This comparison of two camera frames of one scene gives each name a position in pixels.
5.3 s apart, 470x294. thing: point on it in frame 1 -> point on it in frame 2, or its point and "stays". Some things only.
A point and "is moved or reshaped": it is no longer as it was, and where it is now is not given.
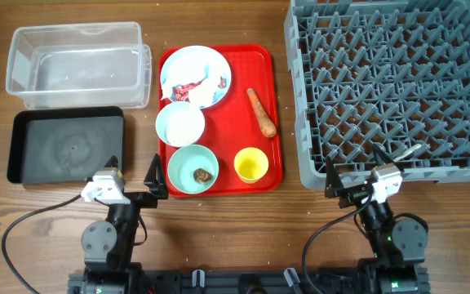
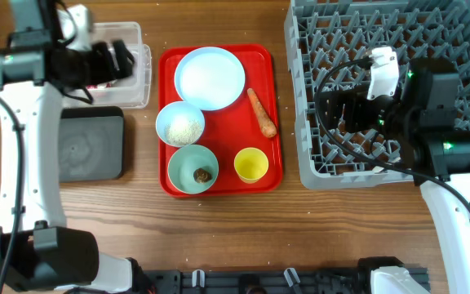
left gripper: [156, 185] -> [100, 67]
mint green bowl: [192, 169] stays
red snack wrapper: [182, 91] -> [101, 86]
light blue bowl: [180, 124] stays
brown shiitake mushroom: [201, 175] stays
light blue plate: [196, 74] is moved or reshaped
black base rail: [253, 282] stays
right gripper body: [352, 195] -> [362, 115]
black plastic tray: [64, 144] stays
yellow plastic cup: [250, 164] stays
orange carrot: [266, 122] stays
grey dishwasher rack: [396, 73] stays
